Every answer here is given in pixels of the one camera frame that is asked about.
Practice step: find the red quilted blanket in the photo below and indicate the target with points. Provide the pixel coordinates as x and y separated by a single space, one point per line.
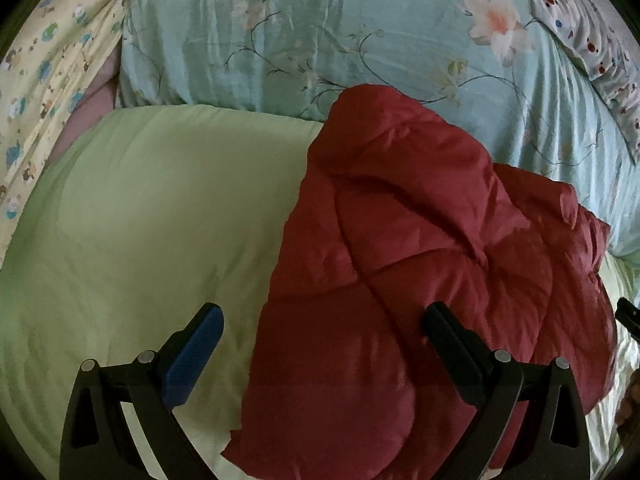
425 220

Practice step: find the grey printed pillow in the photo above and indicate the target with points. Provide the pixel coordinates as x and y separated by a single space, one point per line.
590 25

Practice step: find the person's right hand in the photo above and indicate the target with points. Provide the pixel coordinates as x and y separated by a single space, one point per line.
630 402

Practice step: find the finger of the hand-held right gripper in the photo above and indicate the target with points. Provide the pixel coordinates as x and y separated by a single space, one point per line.
629 317

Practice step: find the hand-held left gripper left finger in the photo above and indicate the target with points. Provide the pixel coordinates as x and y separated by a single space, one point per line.
197 355

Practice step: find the light blue floral pillow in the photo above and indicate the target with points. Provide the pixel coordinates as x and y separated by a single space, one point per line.
325 35

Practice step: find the light green blanket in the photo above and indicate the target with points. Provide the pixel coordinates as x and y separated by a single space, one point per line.
150 235

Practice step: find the yellow printed pillow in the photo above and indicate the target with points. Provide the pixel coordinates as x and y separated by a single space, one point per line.
45 60

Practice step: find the pink bed sheet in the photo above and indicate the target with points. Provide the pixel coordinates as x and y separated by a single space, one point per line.
97 102

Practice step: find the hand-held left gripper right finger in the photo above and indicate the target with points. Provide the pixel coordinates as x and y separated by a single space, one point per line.
452 340

